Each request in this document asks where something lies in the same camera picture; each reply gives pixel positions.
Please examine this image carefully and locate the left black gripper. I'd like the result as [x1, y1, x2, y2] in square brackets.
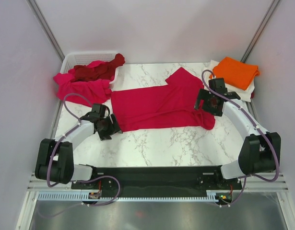
[97, 114, 122, 141]

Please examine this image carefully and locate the crimson red t shirt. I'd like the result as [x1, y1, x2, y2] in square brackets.
[111, 68, 215, 132]

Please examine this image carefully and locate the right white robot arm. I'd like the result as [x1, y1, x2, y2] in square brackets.
[194, 78, 281, 189]

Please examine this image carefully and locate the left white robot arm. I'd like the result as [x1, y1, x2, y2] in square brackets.
[35, 104, 122, 188]

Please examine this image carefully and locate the pink magenta t shirt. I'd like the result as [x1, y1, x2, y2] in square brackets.
[53, 61, 112, 108]

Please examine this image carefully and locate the folded orange t shirt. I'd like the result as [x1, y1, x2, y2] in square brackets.
[212, 57, 260, 91]

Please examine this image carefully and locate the dark red t shirt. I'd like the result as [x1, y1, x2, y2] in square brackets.
[72, 53, 125, 82]

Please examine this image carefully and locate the white plastic laundry basket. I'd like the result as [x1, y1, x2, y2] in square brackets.
[54, 52, 120, 88]

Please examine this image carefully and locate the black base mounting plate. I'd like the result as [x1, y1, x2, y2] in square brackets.
[71, 166, 242, 197]

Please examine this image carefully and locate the white slotted cable duct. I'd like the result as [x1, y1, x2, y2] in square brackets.
[37, 191, 232, 202]

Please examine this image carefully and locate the aluminium frame extrusion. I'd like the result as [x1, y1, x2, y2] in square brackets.
[27, 173, 288, 193]

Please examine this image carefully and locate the right wall aluminium rail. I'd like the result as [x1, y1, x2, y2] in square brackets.
[240, 0, 282, 63]

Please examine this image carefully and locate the wall aluminium rail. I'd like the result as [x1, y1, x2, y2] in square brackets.
[240, 0, 282, 63]
[26, 0, 65, 61]

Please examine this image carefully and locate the left wall aluminium rail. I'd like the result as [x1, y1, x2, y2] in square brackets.
[26, 0, 65, 61]

